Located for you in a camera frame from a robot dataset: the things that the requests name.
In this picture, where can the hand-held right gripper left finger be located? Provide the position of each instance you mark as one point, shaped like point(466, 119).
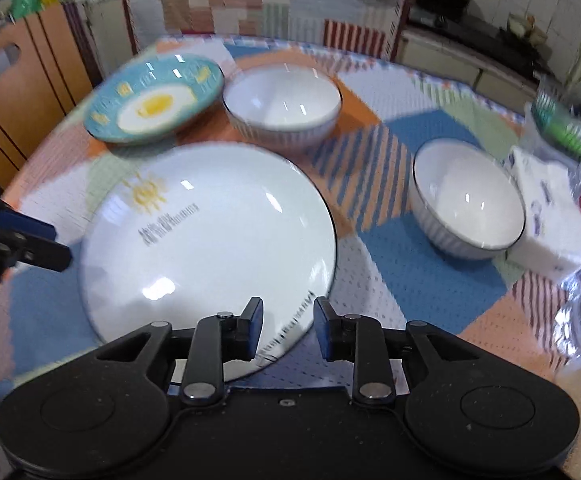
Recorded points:
point(254, 327)

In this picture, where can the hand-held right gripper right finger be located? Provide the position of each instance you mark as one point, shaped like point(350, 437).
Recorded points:
point(323, 331)

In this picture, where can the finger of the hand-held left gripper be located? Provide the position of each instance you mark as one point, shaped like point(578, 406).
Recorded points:
point(25, 225)

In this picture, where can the large white plate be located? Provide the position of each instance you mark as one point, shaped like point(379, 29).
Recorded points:
point(210, 250)

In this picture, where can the teal printed plate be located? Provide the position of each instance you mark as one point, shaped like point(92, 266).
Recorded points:
point(155, 105)

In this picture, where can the white ribbed bowl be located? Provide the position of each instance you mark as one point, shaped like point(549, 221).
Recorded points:
point(470, 200)
point(280, 100)

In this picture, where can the patchwork tablecloth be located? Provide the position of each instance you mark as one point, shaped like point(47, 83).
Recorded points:
point(395, 280)

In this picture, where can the orange wooden chair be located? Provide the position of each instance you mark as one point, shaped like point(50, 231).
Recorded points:
point(35, 90)

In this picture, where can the white tissue pack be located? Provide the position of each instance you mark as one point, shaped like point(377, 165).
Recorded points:
point(545, 210)

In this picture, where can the green plastic basket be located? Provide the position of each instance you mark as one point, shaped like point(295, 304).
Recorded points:
point(562, 127)

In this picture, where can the patchwork counter cloth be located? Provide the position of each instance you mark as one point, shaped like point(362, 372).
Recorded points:
point(250, 5)

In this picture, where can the black gas stove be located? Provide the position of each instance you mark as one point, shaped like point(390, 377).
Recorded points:
point(480, 35)

